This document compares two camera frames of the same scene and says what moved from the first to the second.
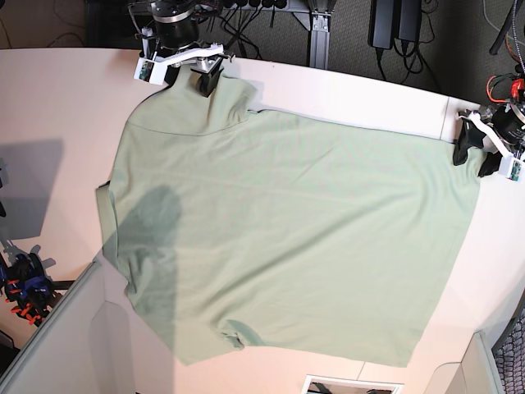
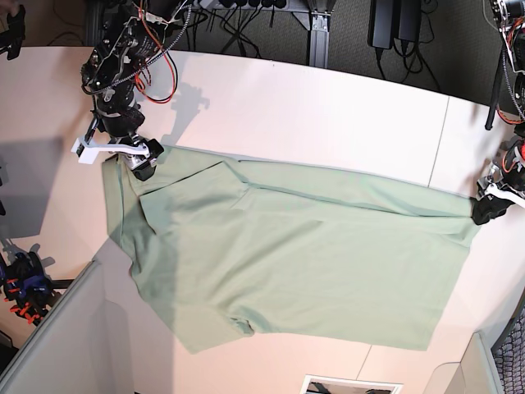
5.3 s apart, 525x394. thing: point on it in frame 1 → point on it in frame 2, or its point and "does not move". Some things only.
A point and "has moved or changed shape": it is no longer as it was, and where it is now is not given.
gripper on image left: x=204 y=60 → x=132 y=147
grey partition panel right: x=476 y=373 does not move
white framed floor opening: x=318 y=384 does not move
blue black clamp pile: x=25 y=284 does not move
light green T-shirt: x=311 y=238 has moved or changed shape
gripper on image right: x=472 y=135 → x=490 y=185
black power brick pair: x=394 y=19 does not move
